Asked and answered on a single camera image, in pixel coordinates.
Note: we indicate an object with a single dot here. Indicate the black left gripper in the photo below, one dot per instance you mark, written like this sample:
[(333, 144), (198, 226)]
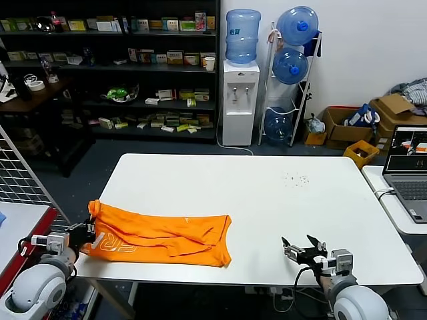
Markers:
[(78, 236)]

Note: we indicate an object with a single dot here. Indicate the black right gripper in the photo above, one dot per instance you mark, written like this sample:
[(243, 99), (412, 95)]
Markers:
[(318, 263)]

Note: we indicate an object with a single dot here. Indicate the orange t-shirt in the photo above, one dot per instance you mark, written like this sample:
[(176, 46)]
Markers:
[(160, 233)]

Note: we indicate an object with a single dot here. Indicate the pile of grey clothes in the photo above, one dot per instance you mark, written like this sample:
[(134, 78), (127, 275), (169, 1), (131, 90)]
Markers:
[(417, 93)]

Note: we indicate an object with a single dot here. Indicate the white power strip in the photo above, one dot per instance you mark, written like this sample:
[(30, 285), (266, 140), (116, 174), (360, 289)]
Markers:
[(278, 292)]

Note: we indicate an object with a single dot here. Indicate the large white table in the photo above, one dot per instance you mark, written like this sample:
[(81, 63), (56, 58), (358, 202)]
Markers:
[(267, 206)]

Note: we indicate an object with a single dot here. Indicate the red-edged white table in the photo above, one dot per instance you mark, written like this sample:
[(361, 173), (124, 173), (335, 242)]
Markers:
[(20, 220)]

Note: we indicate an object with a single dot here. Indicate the light blue cloth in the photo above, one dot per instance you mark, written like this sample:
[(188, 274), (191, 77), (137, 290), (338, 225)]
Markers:
[(2, 218)]

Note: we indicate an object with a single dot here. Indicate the small white table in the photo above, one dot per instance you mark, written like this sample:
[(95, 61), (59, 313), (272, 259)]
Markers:
[(393, 213)]

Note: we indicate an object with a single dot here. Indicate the yellow plastic crate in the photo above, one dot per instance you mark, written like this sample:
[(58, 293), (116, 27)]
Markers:
[(362, 155)]

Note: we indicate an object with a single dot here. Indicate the small cardboard box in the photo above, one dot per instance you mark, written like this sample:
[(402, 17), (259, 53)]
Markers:
[(315, 139)]

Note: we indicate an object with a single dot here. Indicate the grey laptop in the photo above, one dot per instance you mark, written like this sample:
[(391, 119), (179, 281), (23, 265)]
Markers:
[(405, 190)]

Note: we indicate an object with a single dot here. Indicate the large open cardboard box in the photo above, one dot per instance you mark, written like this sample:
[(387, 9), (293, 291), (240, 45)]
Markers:
[(337, 131)]

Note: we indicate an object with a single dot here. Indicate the white metal jug rack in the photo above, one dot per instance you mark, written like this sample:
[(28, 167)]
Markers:
[(297, 126)]

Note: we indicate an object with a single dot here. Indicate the clear plastic bag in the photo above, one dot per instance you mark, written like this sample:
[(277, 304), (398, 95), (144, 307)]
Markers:
[(316, 125)]

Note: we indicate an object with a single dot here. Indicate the green items in plastic bag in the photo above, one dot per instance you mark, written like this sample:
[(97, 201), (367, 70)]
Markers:
[(118, 93)]

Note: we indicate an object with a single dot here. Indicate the flat white medicine box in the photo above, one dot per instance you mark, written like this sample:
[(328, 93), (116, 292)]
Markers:
[(152, 101)]

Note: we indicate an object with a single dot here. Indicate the dark wooden desk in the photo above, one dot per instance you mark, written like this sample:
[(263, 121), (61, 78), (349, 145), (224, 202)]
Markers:
[(36, 98)]

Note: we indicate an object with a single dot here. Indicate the blue shopping bag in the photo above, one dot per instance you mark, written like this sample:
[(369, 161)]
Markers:
[(358, 116)]

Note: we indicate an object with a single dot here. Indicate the black tripod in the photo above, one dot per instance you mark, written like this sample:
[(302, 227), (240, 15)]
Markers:
[(308, 96)]

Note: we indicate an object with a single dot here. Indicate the white red medicine box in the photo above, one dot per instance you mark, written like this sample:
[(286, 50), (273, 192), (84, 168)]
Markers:
[(165, 95)]

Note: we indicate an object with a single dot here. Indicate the white tape roll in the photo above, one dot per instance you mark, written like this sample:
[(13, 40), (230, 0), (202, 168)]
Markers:
[(36, 86)]

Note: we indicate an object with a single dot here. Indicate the white water dispenser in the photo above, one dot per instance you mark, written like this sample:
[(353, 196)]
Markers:
[(240, 110)]

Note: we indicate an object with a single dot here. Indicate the black flask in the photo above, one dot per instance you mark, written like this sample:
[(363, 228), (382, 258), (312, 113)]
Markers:
[(24, 88)]

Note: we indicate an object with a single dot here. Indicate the clear plastic bottle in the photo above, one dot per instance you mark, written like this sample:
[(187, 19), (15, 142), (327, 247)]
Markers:
[(50, 71)]

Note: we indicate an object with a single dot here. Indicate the tall brown cardboard box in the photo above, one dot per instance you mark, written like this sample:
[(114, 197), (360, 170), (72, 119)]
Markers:
[(397, 110)]

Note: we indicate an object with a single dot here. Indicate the white open carton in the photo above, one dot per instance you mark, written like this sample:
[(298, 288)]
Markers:
[(74, 60)]

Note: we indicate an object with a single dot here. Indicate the dark blue bottle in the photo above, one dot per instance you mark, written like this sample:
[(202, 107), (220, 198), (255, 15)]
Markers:
[(89, 57)]

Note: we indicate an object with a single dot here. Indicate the pale green medicine box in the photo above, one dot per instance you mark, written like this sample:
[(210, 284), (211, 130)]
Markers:
[(201, 95)]

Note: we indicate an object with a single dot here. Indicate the black shelving unit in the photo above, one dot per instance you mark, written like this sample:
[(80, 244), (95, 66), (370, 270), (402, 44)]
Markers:
[(166, 68)]

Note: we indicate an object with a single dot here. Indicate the blue white medicine box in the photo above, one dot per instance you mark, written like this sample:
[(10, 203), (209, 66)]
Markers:
[(158, 59)]

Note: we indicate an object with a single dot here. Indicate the yellow orange medicine box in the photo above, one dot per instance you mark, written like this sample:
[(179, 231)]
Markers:
[(175, 57)]

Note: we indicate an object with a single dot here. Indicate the orange white medicine box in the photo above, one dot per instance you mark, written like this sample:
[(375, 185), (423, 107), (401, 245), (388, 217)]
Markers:
[(192, 59)]

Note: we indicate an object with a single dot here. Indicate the white paper cup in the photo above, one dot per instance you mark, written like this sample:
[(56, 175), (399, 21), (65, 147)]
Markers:
[(209, 64)]

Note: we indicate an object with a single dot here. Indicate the cola bottle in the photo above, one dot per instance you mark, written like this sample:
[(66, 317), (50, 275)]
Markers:
[(56, 23)]

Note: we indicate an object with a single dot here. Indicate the shiny silver bowl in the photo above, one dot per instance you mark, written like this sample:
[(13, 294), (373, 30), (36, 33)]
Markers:
[(44, 24)]

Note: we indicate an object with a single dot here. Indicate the blue labelled water jug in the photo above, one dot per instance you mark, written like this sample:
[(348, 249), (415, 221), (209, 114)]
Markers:
[(243, 36)]

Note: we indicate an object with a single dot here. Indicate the green white medicine box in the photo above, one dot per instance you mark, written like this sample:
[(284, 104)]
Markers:
[(187, 25)]

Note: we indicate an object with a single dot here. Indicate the pink medicine box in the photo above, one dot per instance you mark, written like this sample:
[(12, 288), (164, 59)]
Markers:
[(200, 21)]

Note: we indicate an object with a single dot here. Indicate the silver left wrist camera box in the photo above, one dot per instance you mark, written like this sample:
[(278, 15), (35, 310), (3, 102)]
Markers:
[(58, 242)]

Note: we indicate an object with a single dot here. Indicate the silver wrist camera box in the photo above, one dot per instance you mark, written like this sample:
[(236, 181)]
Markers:
[(342, 261), (58, 242)]

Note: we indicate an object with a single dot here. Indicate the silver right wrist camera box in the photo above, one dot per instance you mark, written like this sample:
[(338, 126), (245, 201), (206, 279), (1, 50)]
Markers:
[(342, 261)]

